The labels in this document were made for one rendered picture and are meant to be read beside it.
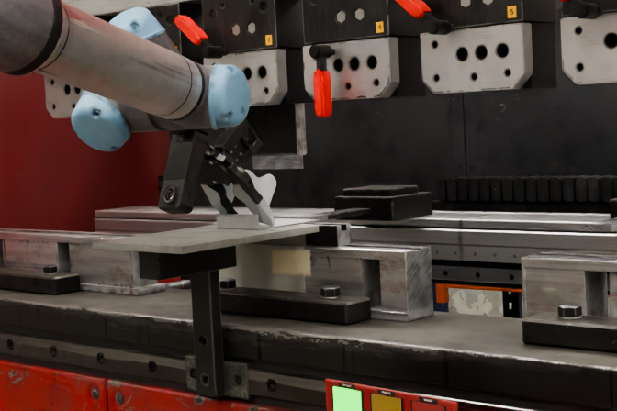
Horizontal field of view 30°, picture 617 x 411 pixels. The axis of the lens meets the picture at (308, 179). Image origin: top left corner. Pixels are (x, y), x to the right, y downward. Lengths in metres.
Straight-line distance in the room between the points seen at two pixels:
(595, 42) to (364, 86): 0.34
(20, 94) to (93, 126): 1.04
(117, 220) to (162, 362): 0.69
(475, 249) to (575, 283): 0.41
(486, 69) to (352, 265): 0.35
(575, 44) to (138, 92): 0.50
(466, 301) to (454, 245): 4.58
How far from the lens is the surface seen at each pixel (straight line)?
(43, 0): 1.11
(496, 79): 1.42
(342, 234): 1.63
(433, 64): 1.47
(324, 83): 1.54
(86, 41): 1.16
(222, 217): 1.66
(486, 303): 6.33
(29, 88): 2.47
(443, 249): 1.82
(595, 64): 1.35
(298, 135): 1.67
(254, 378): 1.59
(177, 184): 1.54
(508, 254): 1.76
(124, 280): 1.95
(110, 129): 1.41
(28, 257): 2.16
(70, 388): 1.91
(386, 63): 1.52
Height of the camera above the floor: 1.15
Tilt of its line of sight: 3 degrees down
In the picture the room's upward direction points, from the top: 3 degrees counter-clockwise
